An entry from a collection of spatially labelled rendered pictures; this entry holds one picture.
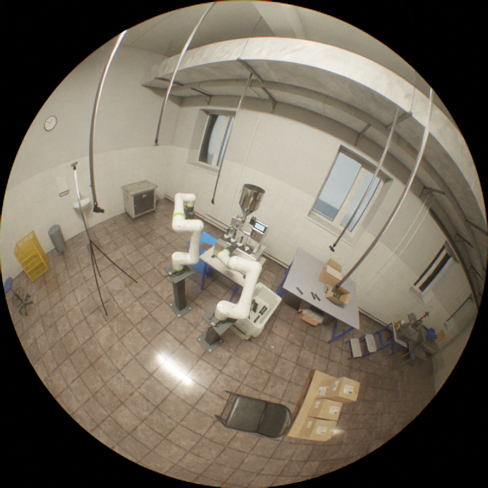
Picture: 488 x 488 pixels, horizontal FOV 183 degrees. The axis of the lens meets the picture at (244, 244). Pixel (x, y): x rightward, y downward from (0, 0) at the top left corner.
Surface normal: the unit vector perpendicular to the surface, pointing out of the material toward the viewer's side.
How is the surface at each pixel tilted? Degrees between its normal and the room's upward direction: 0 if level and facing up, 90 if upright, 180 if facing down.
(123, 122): 90
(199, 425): 0
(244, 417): 0
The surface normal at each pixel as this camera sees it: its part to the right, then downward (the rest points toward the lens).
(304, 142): -0.46, 0.43
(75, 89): 0.84, 0.50
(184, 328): 0.29, -0.76
